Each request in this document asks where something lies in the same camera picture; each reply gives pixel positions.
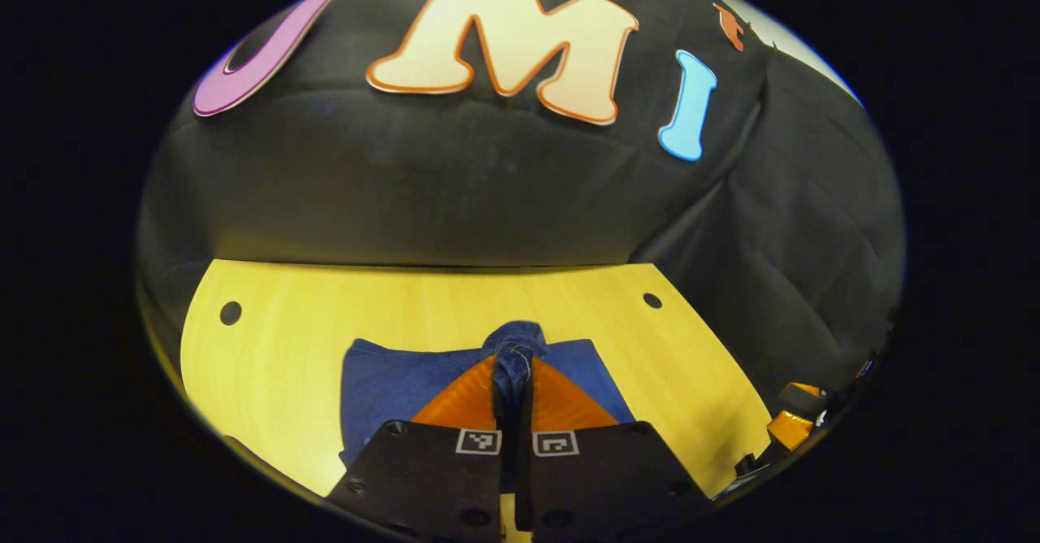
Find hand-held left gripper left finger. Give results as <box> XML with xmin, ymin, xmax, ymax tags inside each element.
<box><xmin>325</xmin><ymin>354</ymin><xmax>506</xmax><ymax>541</ymax></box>

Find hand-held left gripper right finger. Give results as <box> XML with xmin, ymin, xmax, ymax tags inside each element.
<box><xmin>515</xmin><ymin>356</ymin><xmax>716</xmax><ymax>541</ymax></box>

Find black backdrop cloth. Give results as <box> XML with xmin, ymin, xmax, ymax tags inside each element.
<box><xmin>136</xmin><ymin>0</ymin><xmax>906</xmax><ymax>399</ymax></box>

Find blue jeans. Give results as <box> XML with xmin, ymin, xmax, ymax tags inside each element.
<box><xmin>340</xmin><ymin>320</ymin><xmax>636</xmax><ymax>495</ymax></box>

